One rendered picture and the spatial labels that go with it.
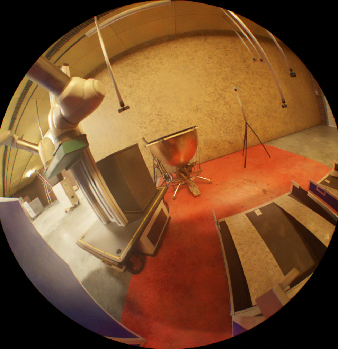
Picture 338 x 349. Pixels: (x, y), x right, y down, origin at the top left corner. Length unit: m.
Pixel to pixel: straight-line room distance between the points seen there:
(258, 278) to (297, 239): 0.44
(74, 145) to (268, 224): 1.33
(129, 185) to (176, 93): 2.09
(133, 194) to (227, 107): 2.43
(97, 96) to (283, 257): 1.29
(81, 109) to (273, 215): 1.40
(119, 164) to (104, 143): 2.08
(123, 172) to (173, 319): 1.03
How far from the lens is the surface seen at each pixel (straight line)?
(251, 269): 0.73
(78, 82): 0.58
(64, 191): 4.06
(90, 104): 0.58
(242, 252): 0.80
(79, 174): 1.09
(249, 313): 0.65
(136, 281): 1.04
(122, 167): 0.87
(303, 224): 1.01
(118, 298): 1.08
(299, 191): 1.31
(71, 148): 0.63
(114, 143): 2.78
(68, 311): 0.56
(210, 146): 2.56
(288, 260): 0.92
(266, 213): 1.14
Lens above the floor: 0.82
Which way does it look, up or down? 18 degrees down
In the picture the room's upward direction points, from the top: 21 degrees counter-clockwise
